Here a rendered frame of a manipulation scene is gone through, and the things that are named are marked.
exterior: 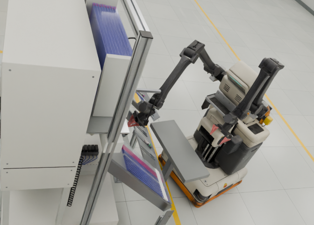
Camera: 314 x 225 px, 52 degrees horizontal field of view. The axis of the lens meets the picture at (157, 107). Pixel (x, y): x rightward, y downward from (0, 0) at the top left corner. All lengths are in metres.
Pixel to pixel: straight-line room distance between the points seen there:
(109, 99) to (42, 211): 0.90
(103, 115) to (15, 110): 0.39
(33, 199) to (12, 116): 0.89
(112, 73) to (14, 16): 0.43
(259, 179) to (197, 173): 1.33
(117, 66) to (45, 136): 0.40
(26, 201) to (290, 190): 2.79
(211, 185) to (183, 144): 0.50
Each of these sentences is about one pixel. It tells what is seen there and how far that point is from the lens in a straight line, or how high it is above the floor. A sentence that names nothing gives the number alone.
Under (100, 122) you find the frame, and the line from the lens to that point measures 1.45.
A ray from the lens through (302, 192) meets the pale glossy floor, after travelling 4.01.
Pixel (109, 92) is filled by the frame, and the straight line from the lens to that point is 1.38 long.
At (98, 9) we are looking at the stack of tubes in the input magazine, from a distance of 1.72.
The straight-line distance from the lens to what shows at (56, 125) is 1.33.
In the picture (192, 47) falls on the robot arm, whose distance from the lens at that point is 2.12.
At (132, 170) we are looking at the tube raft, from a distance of 1.75.
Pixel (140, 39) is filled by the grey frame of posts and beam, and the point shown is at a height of 1.88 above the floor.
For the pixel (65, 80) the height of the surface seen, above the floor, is 1.66.
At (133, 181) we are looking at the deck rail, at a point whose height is 1.02.
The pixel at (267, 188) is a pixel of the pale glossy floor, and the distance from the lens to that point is 3.73.
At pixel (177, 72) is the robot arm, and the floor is 1.33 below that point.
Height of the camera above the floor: 2.39
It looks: 38 degrees down
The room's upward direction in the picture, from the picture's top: 23 degrees clockwise
